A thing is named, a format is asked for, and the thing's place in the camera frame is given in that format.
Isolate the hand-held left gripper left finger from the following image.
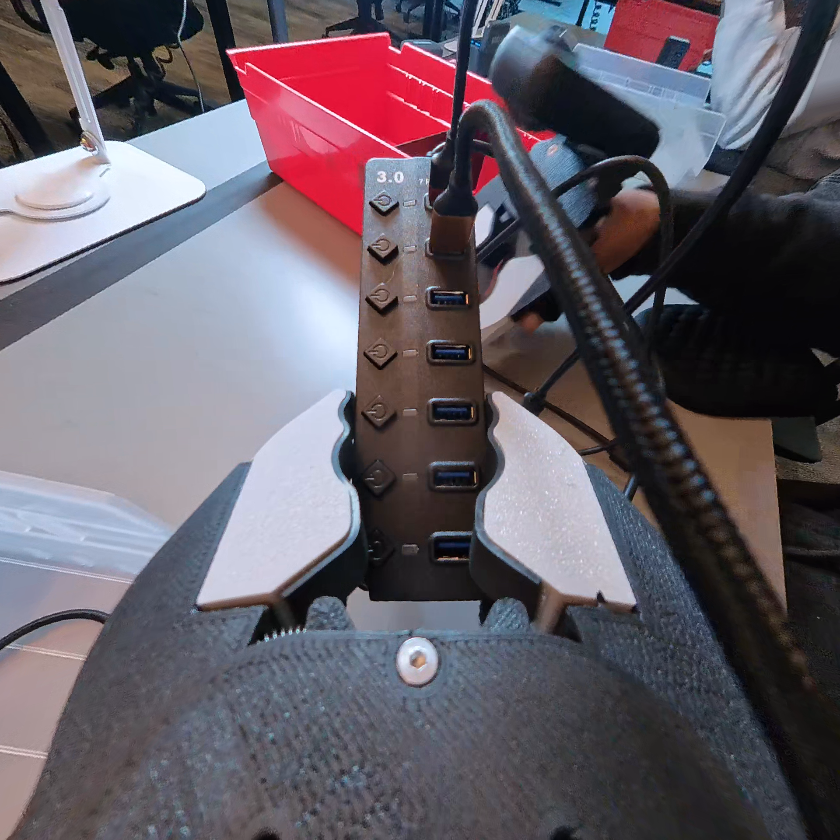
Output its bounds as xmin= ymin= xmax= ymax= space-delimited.
xmin=196 ymin=389 xmax=367 ymax=621

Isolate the red open-front bin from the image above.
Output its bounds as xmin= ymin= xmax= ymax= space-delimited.
xmin=226 ymin=31 xmax=559 ymax=236

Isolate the black usb hub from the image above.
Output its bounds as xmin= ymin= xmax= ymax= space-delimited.
xmin=354 ymin=156 xmax=490 ymax=603

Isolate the person's black printed hoodie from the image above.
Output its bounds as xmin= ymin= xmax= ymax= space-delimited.
xmin=776 ymin=479 xmax=840 ymax=840

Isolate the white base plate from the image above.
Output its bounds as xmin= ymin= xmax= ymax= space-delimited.
xmin=0 ymin=141 xmax=207 ymax=283

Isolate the person's right forearm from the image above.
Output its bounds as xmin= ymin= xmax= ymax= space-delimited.
xmin=640 ymin=167 xmax=840 ymax=349

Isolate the black cable with orange plugs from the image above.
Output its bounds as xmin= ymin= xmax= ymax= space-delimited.
xmin=432 ymin=100 xmax=840 ymax=788

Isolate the long red tote white label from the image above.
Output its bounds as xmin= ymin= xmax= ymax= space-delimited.
xmin=604 ymin=0 xmax=721 ymax=73

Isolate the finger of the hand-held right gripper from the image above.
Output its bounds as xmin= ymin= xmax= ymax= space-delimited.
xmin=480 ymin=252 xmax=549 ymax=330

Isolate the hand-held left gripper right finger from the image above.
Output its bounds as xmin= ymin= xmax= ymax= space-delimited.
xmin=472 ymin=391 xmax=639 ymax=634

